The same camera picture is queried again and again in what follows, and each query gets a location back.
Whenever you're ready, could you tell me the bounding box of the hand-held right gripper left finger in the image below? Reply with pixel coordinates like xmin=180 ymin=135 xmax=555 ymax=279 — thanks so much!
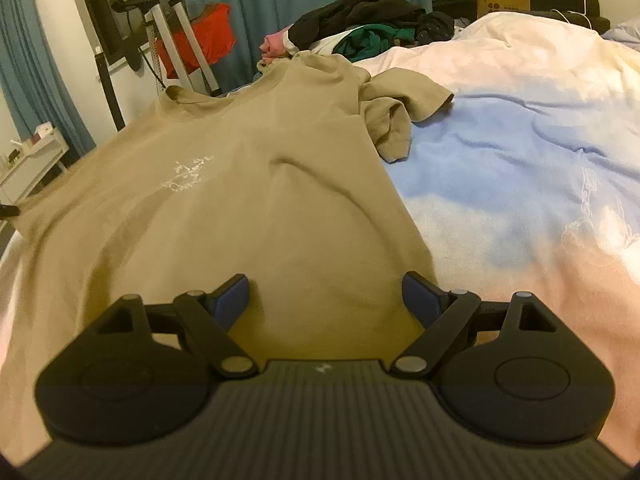
xmin=93 ymin=273 xmax=259 ymax=379

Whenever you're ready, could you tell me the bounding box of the black headboard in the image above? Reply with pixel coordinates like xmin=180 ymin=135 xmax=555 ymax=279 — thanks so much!
xmin=432 ymin=0 xmax=612 ymax=34

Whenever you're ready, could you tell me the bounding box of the green garment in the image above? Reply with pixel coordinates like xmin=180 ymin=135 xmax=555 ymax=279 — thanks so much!
xmin=333 ymin=25 xmax=417 ymax=61

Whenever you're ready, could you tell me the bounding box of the teal curtain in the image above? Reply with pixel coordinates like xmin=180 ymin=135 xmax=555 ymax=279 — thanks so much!
xmin=0 ymin=0 xmax=433 ymax=156

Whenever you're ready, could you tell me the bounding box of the exercise machine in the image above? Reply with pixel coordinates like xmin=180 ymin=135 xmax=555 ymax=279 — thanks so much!
xmin=110 ymin=0 xmax=222 ymax=98

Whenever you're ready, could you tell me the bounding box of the khaki t-shirt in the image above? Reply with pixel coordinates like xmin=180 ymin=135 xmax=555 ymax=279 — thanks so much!
xmin=9 ymin=52 xmax=455 ymax=361

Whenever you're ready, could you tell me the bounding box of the black garment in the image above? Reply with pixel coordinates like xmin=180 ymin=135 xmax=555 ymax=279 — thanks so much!
xmin=289 ymin=0 xmax=456 ymax=46

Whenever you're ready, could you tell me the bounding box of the pastel printed blanket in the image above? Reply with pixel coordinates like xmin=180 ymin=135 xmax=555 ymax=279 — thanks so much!
xmin=0 ymin=10 xmax=640 ymax=466

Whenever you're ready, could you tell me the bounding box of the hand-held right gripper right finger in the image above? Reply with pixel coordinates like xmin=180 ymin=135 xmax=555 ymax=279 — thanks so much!
xmin=390 ymin=271 xmax=557 ymax=379

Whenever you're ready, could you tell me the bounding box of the red cloth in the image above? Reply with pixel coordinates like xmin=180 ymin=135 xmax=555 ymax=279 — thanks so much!
xmin=155 ymin=2 xmax=237 ymax=79

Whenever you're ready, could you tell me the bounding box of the white side table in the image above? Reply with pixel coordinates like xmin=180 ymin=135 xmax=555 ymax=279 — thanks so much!
xmin=0 ymin=122 xmax=69 ymax=206

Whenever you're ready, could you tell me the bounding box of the pink garment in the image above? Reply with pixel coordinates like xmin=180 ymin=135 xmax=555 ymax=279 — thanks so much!
xmin=259 ymin=31 xmax=299 ymax=60

